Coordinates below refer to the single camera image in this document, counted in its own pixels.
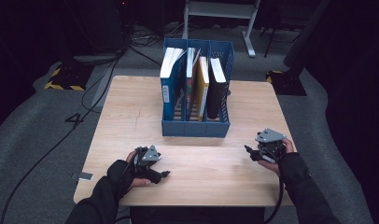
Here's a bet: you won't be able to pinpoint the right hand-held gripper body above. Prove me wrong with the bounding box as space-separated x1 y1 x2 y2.
254 128 288 165

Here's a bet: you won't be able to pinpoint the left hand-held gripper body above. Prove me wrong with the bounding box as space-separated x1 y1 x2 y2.
133 144 162 180

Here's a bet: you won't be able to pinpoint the blue plastic file rack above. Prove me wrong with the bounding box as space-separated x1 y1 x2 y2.
161 37 235 138

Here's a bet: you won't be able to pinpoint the blue book with mountain picture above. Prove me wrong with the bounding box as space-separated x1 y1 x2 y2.
159 46 187 121

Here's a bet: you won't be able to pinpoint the yellow book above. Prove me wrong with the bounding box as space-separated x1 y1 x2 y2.
193 55 210 122

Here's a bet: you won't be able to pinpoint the person's left hand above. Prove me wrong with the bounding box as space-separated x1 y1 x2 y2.
106 150 152 199

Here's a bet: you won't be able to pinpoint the person's right hand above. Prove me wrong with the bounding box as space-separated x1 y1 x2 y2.
258 138 311 185

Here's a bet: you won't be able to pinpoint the black yellow striped floor base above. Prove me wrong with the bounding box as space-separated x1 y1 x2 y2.
265 69 307 97
43 63 93 91

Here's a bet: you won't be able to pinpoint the grey tape piece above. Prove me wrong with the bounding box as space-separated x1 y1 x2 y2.
70 172 94 182

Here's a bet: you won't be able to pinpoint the black tripod legs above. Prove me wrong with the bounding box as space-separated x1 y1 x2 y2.
260 26 303 59

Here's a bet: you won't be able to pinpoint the black pole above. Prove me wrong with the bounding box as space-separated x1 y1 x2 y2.
282 0 331 68

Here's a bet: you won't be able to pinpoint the white metal stand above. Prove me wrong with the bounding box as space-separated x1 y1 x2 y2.
181 0 262 59

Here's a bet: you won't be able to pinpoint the left hand-held gripper cable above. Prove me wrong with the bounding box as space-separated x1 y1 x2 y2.
112 150 139 224

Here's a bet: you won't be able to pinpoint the hand-held gripper cable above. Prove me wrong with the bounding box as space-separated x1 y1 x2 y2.
263 178 286 224
112 150 139 224

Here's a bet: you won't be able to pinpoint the right hand-held gripper cable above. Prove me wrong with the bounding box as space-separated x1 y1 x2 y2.
263 178 286 224

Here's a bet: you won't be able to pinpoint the short black floor cable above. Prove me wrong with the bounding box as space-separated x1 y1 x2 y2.
128 46 164 67

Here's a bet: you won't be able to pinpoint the long black floor cable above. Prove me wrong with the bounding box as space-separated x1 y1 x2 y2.
0 55 122 224

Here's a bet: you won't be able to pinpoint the bundle of floor cables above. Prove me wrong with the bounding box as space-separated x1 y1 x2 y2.
128 24 186 48

